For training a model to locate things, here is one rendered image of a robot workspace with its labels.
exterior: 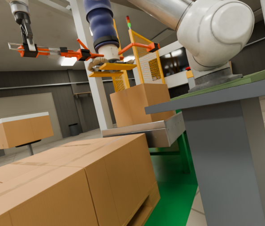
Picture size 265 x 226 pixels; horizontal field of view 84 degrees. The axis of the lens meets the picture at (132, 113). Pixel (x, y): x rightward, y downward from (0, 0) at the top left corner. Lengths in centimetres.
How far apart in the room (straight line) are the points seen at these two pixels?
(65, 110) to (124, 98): 826
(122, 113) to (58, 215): 98
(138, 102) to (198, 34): 88
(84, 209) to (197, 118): 65
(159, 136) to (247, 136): 68
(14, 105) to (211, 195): 907
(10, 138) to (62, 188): 192
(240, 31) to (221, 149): 44
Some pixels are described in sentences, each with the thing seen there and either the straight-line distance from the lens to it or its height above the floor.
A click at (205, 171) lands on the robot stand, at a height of 39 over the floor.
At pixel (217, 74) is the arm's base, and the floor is 82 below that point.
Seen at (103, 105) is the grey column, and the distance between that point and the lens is 250.
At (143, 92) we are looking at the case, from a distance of 129.
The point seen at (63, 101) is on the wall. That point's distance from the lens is 961.
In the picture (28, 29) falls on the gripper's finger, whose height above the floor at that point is 133.
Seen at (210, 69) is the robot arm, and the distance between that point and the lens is 74.
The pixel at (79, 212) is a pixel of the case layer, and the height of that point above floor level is 38.
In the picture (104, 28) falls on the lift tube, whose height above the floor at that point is 144.
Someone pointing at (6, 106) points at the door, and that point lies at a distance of 933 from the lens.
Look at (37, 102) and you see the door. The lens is 937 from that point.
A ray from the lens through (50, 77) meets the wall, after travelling 985.
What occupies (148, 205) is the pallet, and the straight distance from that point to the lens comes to 129.
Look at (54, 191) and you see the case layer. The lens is 70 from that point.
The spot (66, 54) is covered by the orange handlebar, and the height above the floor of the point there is 124.
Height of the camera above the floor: 76
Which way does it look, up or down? 2 degrees down
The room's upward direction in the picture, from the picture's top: 13 degrees counter-clockwise
